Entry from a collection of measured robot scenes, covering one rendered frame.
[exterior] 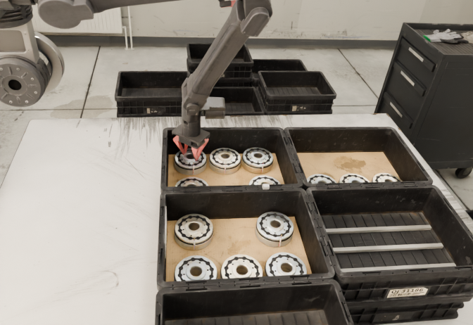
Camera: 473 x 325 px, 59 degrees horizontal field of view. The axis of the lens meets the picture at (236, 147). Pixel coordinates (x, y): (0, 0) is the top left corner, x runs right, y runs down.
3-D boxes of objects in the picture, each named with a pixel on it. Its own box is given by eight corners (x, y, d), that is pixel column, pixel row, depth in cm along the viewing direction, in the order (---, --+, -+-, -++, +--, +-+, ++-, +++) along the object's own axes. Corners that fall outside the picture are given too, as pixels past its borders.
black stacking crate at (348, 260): (326, 307, 100) (337, 278, 94) (298, 217, 124) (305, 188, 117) (476, 297, 106) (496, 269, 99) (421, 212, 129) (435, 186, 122)
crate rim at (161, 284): (156, 294, 89) (155, 288, 88) (160, 197, 113) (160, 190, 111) (335, 284, 95) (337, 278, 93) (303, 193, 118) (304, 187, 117)
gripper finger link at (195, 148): (190, 149, 138) (191, 125, 132) (208, 157, 135) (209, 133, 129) (178, 159, 133) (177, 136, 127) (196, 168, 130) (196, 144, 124)
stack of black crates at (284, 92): (258, 160, 251) (267, 96, 224) (250, 132, 275) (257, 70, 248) (322, 158, 258) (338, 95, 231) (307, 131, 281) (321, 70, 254)
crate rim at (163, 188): (160, 196, 113) (160, 190, 111) (162, 133, 136) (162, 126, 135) (303, 193, 118) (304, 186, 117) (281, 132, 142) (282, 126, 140)
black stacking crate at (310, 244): (158, 318, 95) (157, 288, 88) (162, 221, 118) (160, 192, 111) (325, 307, 100) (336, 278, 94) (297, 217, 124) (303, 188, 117)
